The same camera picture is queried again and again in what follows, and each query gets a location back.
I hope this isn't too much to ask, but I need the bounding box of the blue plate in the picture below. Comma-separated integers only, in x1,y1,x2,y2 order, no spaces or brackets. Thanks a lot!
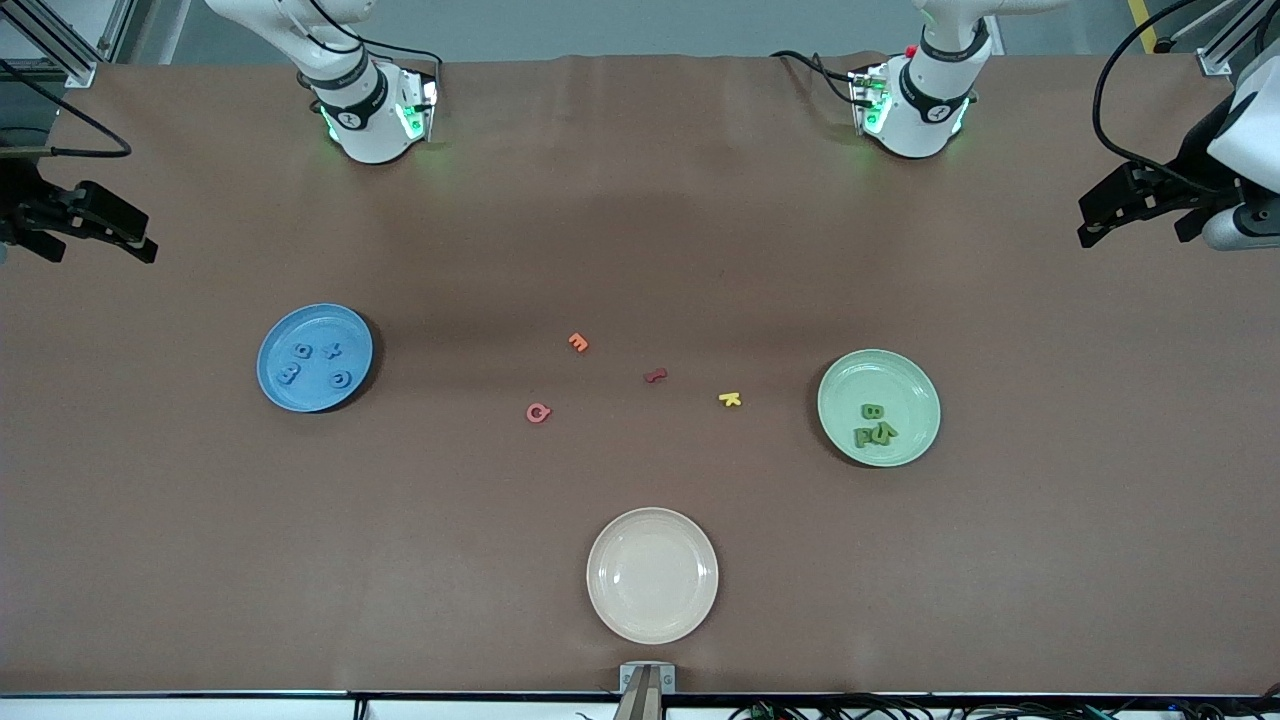
256,303,375,414

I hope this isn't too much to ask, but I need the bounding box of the light green plate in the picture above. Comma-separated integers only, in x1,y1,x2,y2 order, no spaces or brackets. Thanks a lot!
817,348,942,468

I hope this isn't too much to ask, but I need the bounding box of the brown table cover sheet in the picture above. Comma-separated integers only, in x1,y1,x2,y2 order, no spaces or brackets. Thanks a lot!
0,52,1280,698

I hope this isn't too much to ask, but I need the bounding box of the beige plate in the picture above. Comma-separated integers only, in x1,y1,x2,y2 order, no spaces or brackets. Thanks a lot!
586,507,720,646

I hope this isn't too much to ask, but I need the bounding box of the aluminium frame profile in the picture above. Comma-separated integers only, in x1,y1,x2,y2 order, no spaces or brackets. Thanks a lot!
0,0,136,89
1195,0,1263,77

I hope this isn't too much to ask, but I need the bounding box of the black left arm base cable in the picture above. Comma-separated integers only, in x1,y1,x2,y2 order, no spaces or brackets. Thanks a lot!
770,50,869,107

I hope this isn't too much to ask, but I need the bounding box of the black arm base cable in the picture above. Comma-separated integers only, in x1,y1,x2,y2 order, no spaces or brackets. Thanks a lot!
340,35,446,113
770,50,869,107

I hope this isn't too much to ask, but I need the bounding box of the black right arm base cable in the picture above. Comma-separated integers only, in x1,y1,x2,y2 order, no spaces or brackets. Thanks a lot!
340,35,446,113

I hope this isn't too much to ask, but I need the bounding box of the white table frame edge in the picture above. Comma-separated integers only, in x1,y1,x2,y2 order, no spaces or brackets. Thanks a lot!
0,694,1280,720

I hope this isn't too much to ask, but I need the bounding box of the black cable bundle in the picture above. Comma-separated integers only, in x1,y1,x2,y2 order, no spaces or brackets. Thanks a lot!
725,690,1280,720

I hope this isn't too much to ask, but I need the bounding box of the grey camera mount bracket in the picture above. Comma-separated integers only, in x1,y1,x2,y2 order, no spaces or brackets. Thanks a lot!
619,662,678,720

